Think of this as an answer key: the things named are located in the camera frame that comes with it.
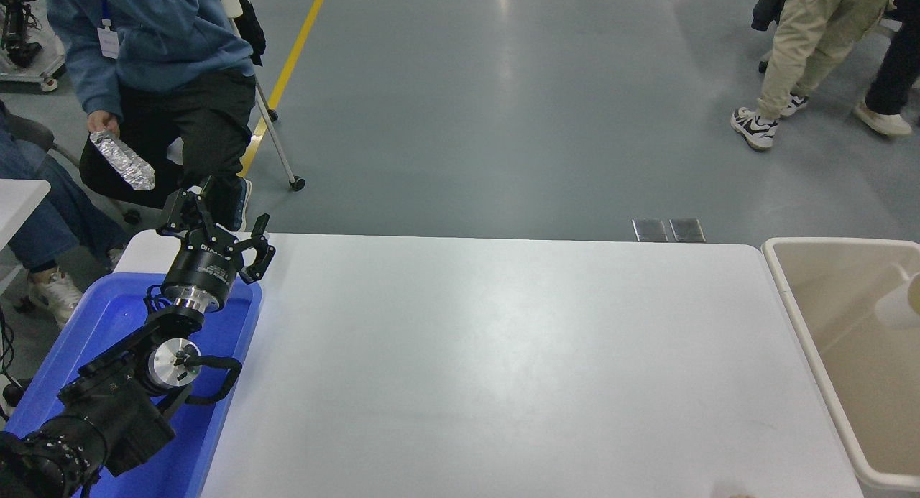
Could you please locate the grey chair white frame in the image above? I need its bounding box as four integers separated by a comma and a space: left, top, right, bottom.
165, 0, 306, 193

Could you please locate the person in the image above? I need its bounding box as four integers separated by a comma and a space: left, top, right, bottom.
45, 0, 257, 233
731, 0, 906, 152
853, 0, 920, 137
0, 99, 127, 327

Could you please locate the blue plastic tray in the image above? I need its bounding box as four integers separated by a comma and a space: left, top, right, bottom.
4, 272, 264, 498

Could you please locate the grey office chair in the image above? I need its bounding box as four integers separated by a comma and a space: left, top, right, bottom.
6, 114, 142, 226

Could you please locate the silver foil tray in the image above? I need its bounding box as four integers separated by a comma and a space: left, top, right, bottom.
90, 129, 156, 191

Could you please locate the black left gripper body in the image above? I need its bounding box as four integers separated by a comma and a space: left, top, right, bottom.
165, 234, 244, 302

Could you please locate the small white table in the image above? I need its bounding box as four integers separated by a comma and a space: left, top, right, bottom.
0, 180, 51, 292

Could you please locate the dark grey jacket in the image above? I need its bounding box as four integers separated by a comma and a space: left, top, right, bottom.
751, 0, 790, 32

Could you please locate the white paper cup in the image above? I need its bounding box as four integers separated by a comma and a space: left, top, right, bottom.
874, 271, 920, 331

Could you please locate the equipment stand white base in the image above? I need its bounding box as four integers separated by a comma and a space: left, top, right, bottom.
0, 0, 60, 93

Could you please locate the large pale dustbin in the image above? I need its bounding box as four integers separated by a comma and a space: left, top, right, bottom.
760, 237, 920, 492

